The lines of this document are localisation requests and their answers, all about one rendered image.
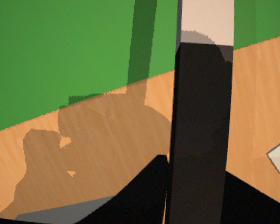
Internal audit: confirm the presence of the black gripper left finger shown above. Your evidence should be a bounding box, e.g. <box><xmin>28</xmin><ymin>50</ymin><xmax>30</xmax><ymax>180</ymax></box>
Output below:
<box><xmin>75</xmin><ymin>154</ymin><xmax>169</xmax><ymax>224</ymax></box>

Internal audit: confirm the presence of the green putting mat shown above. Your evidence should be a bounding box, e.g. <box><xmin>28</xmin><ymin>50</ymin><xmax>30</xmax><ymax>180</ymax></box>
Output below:
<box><xmin>0</xmin><ymin>0</ymin><xmax>280</xmax><ymax>129</ymax></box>

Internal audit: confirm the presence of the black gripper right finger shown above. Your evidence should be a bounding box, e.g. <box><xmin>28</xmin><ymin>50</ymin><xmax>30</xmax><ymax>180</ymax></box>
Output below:
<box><xmin>220</xmin><ymin>171</ymin><xmax>280</xmax><ymax>224</ymax></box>

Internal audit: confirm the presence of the cream flat bar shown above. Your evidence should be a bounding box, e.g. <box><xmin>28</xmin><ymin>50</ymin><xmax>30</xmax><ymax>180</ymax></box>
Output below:
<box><xmin>266</xmin><ymin>143</ymin><xmax>280</xmax><ymax>173</ymax></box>

